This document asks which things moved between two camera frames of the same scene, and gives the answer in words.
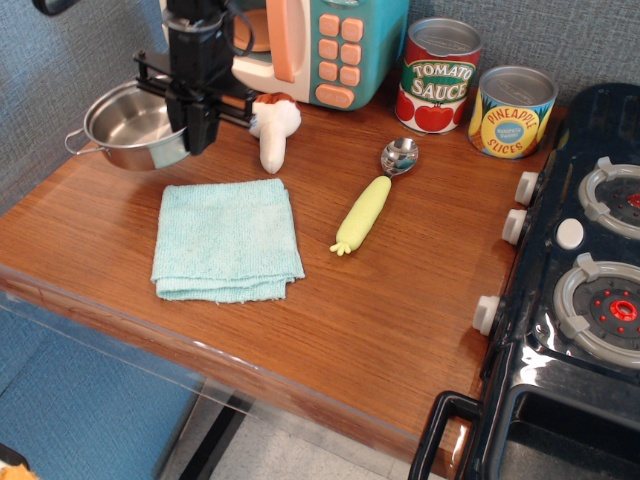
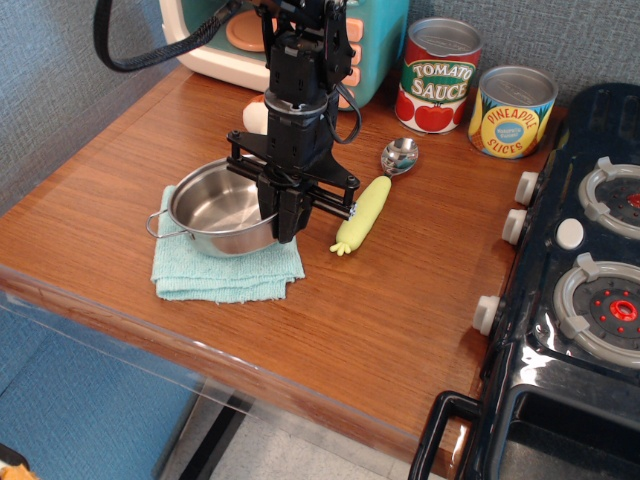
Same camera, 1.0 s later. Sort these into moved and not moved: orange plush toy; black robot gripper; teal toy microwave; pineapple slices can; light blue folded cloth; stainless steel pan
Moved: stainless steel pan; black robot gripper
Not moved: pineapple slices can; light blue folded cloth; teal toy microwave; orange plush toy
